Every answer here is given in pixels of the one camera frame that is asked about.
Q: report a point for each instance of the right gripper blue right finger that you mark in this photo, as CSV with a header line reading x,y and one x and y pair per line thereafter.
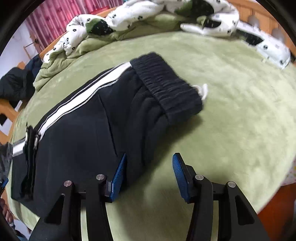
x,y
184,175

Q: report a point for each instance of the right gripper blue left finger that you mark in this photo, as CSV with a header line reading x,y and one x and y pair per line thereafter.
x,y
114,185

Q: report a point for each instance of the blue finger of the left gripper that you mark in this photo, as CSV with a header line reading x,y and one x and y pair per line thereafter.
x,y
3,183

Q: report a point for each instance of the black pants with white stripe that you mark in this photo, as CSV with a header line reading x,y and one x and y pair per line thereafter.
x,y
123,110

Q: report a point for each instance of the grey jeans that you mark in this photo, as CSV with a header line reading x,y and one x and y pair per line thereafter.
x,y
6,155

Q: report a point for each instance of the green fleece bed blanket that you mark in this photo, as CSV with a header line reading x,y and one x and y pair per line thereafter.
x,y
244,134

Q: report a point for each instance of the black jacket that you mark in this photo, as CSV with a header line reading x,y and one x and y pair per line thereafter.
x,y
17,85

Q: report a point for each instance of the navy blue garment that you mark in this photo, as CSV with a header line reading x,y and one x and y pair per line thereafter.
x,y
34,65

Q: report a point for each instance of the white patterned duvet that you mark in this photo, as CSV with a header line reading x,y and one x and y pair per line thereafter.
x,y
133,19

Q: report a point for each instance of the pink curtain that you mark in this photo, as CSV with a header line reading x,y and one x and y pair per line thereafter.
x,y
48,21

